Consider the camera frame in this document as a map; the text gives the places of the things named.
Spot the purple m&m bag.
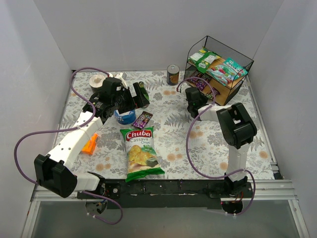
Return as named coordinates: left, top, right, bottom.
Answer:
left=206, top=88, right=220, bottom=99
left=195, top=74, right=211, bottom=91
left=191, top=70, right=204, bottom=81
left=132, top=111, right=153, bottom=129

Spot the dark tin can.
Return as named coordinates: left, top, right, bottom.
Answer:
left=167, top=64, right=180, bottom=85

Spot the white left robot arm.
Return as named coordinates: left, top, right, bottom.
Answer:
left=34, top=77, right=150, bottom=198

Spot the teal Fox's candy bag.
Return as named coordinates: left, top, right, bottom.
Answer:
left=207, top=58, right=248, bottom=86

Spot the green Chuba chips bag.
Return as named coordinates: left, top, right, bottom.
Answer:
left=120, top=127, right=164, bottom=182

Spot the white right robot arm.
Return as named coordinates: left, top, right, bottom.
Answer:
left=184, top=87, right=257, bottom=195

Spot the black wire wooden shelf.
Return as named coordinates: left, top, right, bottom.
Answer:
left=184, top=36, right=254, bottom=106

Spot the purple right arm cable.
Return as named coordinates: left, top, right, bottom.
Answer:
left=176, top=76, right=256, bottom=216

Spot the green glass bottle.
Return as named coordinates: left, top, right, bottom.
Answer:
left=138, top=81, right=149, bottom=100

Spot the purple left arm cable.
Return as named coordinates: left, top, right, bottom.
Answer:
left=13, top=66, right=123, bottom=225

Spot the green candy bag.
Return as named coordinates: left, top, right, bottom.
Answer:
left=187, top=47, right=220, bottom=73

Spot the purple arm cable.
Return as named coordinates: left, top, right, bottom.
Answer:
left=13, top=66, right=123, bottom=225
left=176, top=76, right=256, bottom=216

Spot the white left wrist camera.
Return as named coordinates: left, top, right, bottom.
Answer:
left=109, top=72, right=128, bottom=89

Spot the purple M&M bag front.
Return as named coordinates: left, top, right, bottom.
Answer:
left=191, top=70, right=204, bottom=81

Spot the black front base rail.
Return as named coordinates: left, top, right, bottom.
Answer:
left=76, top=178, right=255, bottom=210

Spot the orange smiley snack box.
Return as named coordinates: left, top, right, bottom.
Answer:
left=81, top=133, right=98, bottom=155

